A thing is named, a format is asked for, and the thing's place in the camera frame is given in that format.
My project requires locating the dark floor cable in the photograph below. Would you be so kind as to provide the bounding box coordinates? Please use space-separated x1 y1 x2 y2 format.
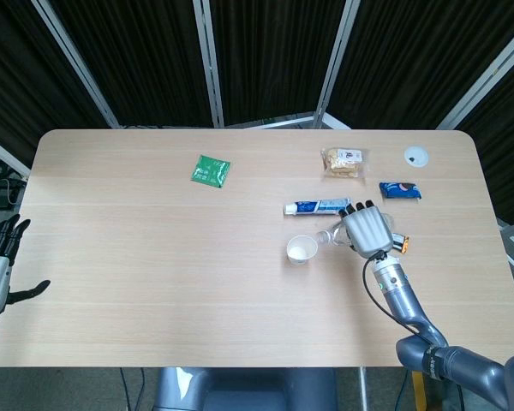
396 370 413 411
118 366 134 411

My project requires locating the orange black candy bar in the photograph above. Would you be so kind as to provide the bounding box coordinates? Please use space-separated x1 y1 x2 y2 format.
391 231 412 255

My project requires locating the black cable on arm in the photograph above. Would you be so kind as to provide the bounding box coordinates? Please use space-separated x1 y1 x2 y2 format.
361 252 433 343

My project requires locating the metal table leg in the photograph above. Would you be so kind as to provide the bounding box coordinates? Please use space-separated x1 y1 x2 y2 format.
358 366 370 411

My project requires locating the blue white toothpaste tube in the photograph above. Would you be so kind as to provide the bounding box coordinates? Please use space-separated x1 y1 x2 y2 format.
282 197 353 218

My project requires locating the green sachet packet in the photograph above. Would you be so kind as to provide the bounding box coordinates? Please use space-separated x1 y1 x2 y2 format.
190 153 233 188

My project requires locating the right black grey robot hand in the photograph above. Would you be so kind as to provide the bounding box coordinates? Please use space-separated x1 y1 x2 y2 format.
338 199 393 260

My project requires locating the blue cookie packet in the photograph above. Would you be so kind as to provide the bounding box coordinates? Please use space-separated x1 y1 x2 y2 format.
378 181 424 203

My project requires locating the clear bag of biscuits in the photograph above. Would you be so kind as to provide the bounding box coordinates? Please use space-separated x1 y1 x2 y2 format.
320 146 370 183

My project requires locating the grey blue robot torso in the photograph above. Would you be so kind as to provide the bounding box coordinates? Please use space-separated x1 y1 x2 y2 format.
153 366 339 411

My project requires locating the black folding screen panel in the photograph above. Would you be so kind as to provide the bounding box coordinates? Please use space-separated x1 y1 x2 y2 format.
312 0 514 130
192 0 361 128
32 0 224 128
0 0 121 172
436 29 514 275

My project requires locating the clear plastic bottle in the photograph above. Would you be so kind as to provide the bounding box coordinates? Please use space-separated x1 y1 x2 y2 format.
314 213 397 249

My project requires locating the white paper cup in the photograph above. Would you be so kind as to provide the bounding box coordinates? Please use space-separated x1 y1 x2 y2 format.
285 235 320 267

